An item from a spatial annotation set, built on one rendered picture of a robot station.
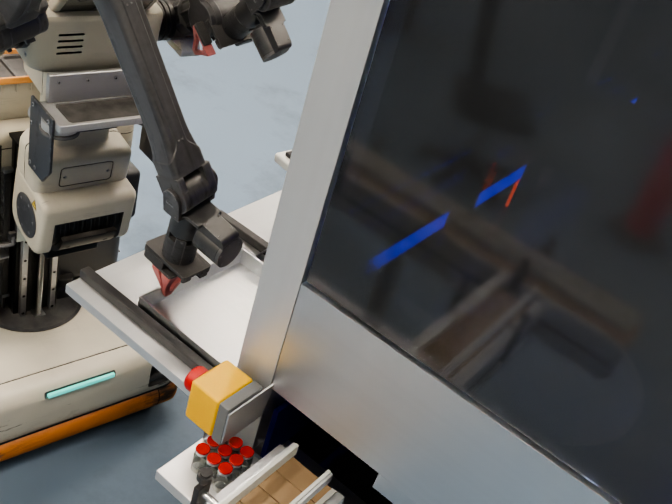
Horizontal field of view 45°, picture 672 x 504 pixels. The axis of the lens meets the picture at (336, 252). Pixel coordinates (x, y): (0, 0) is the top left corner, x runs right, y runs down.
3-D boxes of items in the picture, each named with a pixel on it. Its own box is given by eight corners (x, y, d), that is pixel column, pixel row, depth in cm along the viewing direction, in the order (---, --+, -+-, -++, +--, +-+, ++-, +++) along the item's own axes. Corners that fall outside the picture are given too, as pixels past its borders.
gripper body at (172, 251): (181, 286, 137) (191, 254, 132) (142, 250, 140) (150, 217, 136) (209, 273, 141) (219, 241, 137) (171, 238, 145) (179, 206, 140)
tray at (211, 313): (372, 360, 148) (378, 346, 146) (279, 429, 129) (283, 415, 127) (239, 261, 161) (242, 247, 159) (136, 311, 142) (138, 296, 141)
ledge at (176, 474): (283, 490, 123) (286, 482, 121) (223, 541, 113) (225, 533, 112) (217, 434, 128) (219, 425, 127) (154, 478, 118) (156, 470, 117)
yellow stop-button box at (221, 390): (254, 421, 119) (264, 386, 115) (219, 446, 113) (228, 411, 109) (217, 390, 122) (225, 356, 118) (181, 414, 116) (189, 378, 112)
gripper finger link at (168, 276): (160, 310, 142) (171, 271, 137) (134, 284, 145) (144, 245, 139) (189, 295, 147) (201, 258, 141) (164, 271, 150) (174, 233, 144)
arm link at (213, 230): (204, 160, 131) (162, 186, 126) (255, 201, 127) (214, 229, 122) (201, 209, 140) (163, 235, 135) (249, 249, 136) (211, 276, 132)
